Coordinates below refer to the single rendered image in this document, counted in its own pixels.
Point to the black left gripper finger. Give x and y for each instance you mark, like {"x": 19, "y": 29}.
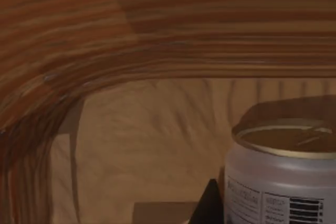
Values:
{"x": 211, "y": 205}

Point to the wooden cupboard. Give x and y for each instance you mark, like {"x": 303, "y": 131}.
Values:
{"x": 147, "y": 51}

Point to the grey can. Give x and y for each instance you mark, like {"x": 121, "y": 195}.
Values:
{"x": 278, "y": 179}

